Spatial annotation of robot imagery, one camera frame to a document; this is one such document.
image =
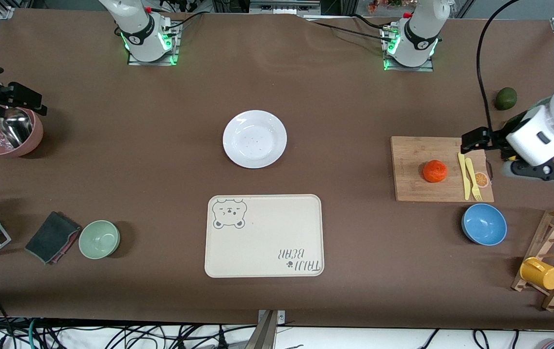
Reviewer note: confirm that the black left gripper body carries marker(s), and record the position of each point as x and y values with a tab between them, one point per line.
496	137

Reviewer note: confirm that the orange fruit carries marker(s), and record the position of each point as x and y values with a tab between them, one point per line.
435	171

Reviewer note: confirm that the white round plate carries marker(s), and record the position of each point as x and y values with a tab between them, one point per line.
255	139

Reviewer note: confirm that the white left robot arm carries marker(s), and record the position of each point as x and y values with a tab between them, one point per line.
419	34

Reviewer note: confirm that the metal scoop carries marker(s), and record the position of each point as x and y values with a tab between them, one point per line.
15	128

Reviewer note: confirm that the yellow plastic fork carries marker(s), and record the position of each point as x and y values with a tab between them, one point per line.
472	174

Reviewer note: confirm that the pink bowl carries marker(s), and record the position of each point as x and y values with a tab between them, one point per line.
29	140

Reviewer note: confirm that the yellow plastic knife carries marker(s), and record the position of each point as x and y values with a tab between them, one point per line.
464	177

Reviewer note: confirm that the orange slice toy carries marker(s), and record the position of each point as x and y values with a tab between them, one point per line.
482	180

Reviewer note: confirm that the green avocado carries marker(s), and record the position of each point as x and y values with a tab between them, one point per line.
505	98

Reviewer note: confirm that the wooden cutting board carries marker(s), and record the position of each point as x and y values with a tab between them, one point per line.
412	155

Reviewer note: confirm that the blue bowl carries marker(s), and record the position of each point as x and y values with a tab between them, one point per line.
484	224

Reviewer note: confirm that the dark grey folded cloth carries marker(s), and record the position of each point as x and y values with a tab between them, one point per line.
49	235

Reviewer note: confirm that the pink folded cloth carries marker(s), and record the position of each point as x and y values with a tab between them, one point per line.
70	245

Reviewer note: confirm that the yellow cup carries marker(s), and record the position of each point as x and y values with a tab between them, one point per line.
543	274

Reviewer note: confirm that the light green bowl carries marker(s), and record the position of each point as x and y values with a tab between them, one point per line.
99	239

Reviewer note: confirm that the cream bear print tray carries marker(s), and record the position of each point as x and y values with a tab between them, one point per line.
264	242

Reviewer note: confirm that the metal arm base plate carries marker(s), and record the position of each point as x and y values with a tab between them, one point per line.
429	68
174	53

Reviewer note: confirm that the aluminium frame rail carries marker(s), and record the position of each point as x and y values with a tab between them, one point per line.
281	7

